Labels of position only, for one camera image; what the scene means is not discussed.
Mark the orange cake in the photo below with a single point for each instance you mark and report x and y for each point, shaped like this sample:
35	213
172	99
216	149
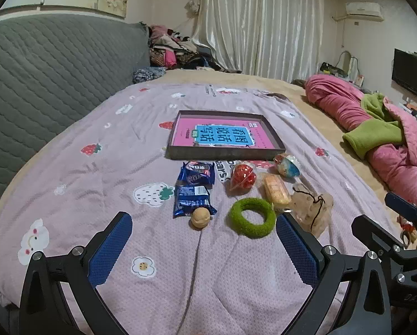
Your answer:
276	190

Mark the black television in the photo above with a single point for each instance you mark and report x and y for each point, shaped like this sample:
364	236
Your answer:
412	73

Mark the black bag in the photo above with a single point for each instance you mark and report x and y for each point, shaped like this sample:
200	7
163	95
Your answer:
330	68

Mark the dark shallow cardboard tray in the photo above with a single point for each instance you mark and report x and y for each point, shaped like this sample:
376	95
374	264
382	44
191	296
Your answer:
225	154

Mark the white arched frame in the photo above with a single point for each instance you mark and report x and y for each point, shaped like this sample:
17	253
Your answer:
354	63

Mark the grey quilted headboard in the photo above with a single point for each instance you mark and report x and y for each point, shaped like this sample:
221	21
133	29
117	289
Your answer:
37	87

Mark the red and blue capsule ball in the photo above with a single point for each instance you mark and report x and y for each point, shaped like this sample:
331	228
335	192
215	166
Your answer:
288	167
243	178

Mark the white curtain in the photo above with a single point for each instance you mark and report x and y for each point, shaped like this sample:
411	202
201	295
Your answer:
257	24

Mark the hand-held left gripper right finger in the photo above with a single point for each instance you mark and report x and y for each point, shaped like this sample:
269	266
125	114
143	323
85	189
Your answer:
297	251

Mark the red snack wrapper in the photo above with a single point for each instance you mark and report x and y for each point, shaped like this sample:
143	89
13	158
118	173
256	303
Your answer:
409	232

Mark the small tan round cookie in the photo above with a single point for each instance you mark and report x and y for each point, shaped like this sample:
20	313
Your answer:
199	218

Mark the white air conditioner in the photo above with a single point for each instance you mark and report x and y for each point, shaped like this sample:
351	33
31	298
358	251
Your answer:
364	10

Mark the green fleece blanket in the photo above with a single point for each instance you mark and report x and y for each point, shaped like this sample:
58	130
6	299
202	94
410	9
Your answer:
372	136

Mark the white plush curtain ornament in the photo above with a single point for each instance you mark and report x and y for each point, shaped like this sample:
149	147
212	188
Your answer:
192	6

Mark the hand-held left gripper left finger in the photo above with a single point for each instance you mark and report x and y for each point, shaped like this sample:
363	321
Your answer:
112	247

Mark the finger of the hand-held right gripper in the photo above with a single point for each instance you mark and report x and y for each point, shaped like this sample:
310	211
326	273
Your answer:
368	228
402	205

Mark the pink quilt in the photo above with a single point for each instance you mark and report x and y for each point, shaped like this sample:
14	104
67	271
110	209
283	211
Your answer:
334	101

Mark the blue patterned cloth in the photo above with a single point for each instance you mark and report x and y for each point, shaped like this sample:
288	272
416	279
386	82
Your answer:
147	75

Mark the pile of clothes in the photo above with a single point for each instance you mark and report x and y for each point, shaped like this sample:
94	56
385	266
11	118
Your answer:
173	52

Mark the blue sandwich cookie packet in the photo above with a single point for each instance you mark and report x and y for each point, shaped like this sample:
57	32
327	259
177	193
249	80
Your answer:
191	200
196	174

